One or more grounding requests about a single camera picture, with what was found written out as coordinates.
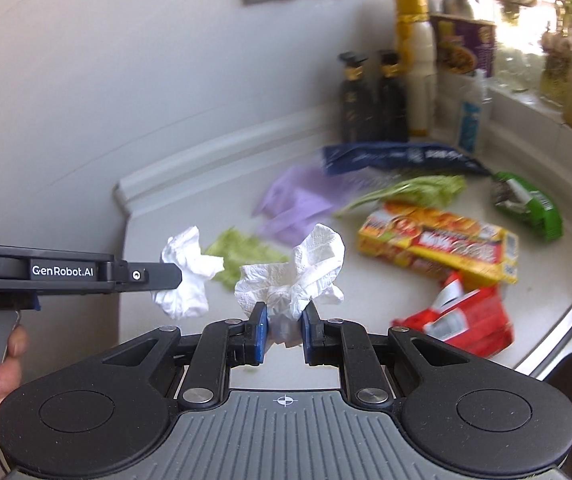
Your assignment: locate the green snack packet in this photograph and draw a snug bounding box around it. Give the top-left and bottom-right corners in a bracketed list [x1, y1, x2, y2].
[490, 171, 564, 243]

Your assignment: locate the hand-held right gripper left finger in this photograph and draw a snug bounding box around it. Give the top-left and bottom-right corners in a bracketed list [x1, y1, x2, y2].
[100, 301, 271, 411]

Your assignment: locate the navy blue packet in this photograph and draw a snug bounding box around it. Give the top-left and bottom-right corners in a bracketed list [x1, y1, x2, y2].
[321, 142, 491, 178]

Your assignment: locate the purple plastic bag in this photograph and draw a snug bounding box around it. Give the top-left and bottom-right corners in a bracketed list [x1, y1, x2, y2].
[253, 164, 347, 246]

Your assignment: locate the steel sink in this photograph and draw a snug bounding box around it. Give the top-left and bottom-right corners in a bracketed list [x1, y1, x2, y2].
[513, 285, 572, 396]

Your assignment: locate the white bottle with yellow cap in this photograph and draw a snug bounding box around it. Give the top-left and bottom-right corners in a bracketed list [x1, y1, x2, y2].
[395, 0, 439, 141]

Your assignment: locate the dark sauce bottle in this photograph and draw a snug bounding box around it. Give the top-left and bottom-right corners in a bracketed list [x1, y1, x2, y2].
[338, 51, 373, 143]
[376, 50, 409, 143]

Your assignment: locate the red snack packet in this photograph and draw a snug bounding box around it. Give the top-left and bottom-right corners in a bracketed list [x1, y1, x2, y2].
[391, 270, 515, 358]

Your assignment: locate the yellow food box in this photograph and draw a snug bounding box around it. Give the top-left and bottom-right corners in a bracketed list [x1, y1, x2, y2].
[357, 202, 520, 286]

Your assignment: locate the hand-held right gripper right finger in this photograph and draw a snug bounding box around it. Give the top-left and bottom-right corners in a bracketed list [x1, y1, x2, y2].
[301, 302, 472, 411]

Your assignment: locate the small white blue-label bottle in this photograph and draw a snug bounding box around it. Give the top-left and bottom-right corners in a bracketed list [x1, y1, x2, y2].
[456, 70, 491, 156]

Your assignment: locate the white tissue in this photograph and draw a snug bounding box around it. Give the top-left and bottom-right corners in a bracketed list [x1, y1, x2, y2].
[152, 226, 225, 321]
[234, 223, 347, 348]

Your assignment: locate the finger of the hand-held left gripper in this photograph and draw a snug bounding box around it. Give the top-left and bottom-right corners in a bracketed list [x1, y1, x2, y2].
[116, 261, 184, 293]

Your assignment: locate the yellow-green falling wrapper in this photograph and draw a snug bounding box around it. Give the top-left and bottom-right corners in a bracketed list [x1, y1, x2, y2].
[333, 175, 466, 218]

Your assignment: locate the purple food box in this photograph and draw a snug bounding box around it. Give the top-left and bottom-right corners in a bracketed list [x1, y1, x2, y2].
[430, 14, 497, 78]

